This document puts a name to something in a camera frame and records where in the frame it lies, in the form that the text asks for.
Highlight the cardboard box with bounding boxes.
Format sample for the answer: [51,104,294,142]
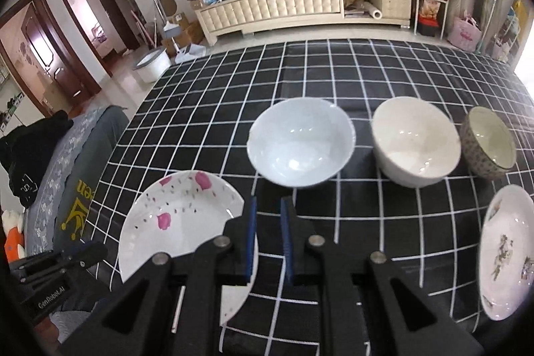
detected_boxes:
[161,12,206,48]

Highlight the cream white bowl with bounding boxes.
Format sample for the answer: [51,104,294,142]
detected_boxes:
[371,96,462,189]

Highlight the cream tufted tv cabinet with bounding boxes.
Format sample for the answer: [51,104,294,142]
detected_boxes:
[194,0,414,46]

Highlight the orange white plush toy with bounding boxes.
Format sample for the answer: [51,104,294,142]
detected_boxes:
[0,210,26,263]

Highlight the pale blue bowl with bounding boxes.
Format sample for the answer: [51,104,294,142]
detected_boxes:
[247,97,356,188]

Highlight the pink bag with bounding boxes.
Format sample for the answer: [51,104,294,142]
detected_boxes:
[453,16,483,52]

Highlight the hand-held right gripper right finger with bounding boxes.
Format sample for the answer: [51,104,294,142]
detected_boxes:
[280,195,485,356]

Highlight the white plate pink flower print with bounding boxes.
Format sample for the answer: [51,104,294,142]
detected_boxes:
[118,170,259,327]

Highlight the white bucket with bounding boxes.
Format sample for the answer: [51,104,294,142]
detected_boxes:
[132,49,172,84]

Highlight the dark green cloth yellow print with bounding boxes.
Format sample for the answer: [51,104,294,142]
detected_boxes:
[54,106,131,246]

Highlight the black white grid tablecloth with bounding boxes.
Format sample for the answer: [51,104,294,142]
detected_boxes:
[81,39,534,356]

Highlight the grey floral blanket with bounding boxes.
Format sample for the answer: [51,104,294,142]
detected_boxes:
[25,108,103,257]

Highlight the black jacket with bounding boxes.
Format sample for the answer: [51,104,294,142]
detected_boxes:
[0,110,75,209]

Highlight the small patterned bowl green inside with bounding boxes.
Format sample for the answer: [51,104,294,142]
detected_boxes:
[460,106,517,180]

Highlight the white paper roll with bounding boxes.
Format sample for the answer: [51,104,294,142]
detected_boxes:
[362,1,383,21]

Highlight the brown wooden door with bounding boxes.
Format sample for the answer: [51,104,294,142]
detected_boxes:
[19,5,86,103]

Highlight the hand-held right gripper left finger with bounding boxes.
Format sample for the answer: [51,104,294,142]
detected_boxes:
[58,195,259,356]

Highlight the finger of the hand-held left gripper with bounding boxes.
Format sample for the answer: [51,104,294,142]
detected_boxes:
[62,240,110,271]

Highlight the white plate bear print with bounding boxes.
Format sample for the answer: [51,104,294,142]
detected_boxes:
[478,184,534,321]

